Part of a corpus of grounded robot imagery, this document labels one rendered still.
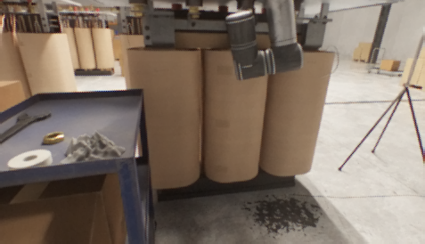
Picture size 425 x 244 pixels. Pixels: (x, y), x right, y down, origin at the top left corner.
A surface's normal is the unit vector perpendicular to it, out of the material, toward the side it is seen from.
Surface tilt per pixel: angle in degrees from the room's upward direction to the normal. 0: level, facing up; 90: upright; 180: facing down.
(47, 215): 26
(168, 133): 90
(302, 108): 90
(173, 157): 90
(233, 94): 90
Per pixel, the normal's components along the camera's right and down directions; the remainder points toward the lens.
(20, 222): 0.13, -0.70
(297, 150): 0.18, 0.33
